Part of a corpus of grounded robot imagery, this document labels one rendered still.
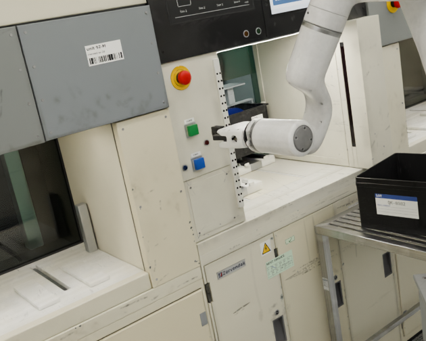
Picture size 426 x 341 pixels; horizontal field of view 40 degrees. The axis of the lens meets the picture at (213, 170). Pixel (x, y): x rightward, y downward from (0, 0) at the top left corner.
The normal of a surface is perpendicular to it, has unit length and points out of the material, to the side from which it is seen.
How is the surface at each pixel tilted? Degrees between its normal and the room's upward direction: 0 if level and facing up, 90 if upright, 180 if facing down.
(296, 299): 90
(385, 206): 90
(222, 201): 90
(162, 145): 90
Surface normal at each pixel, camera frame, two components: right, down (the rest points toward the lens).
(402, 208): -0.69, 0.30
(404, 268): 0.60, 0.10
